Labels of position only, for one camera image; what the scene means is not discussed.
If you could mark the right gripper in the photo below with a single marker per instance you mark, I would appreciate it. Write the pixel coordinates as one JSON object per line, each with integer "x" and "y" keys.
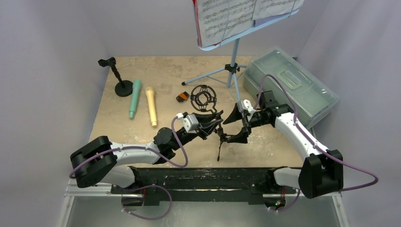
{"x": 246, "y": 122}

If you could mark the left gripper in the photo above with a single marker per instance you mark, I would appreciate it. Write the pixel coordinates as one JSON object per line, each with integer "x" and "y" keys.
{"x": 209, "y": 122}

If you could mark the black tripod mic stand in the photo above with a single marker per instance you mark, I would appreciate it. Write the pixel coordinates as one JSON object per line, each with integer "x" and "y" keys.
{"x": 204, "y": 99}

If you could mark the beige condenser microphone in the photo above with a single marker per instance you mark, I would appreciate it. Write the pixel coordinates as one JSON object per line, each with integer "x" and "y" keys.
{"x": 150, "y": 94}

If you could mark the teal toy microphone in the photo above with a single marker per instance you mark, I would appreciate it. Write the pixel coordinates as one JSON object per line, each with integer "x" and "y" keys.
{"x": 136, "y": 87}

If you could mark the black round-base mic stand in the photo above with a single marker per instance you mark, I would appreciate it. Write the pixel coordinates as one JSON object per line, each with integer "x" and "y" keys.
{"x": 124, "y": 87}

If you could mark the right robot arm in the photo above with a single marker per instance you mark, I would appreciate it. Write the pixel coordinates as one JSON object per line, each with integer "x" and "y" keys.
{"x": 319, "y": 174}

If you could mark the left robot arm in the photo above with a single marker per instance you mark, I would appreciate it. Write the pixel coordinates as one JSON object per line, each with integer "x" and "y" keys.
{"x": 103, "y": 161}

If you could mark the orange black hex key set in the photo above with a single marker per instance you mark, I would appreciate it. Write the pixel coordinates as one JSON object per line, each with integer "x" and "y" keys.
{"x": 184, "y": 96}

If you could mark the blue music stand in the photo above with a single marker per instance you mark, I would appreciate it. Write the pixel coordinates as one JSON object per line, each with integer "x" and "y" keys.
{"x": 233, "y": 67}

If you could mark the translucent green storage box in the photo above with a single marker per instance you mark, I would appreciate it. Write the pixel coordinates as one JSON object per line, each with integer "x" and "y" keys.
{"x": 279, "y": 72}

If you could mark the sheet music pages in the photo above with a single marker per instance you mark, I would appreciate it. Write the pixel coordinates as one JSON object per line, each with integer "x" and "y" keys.
{"x": 219, "y": 22}

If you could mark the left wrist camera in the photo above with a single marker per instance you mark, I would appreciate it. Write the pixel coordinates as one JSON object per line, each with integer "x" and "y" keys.
{"x": 189, "y": 122}

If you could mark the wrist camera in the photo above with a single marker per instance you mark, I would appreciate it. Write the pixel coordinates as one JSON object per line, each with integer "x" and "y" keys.
{"x": 245, "y": 108}
{"x": 189, "y": 122}

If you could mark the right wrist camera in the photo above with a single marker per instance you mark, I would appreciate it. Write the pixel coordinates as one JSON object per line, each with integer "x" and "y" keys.
{"x": 245, "y": 108}

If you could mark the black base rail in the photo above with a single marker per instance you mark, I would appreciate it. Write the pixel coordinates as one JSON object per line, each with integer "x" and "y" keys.
{"x": 252, "y": 185}

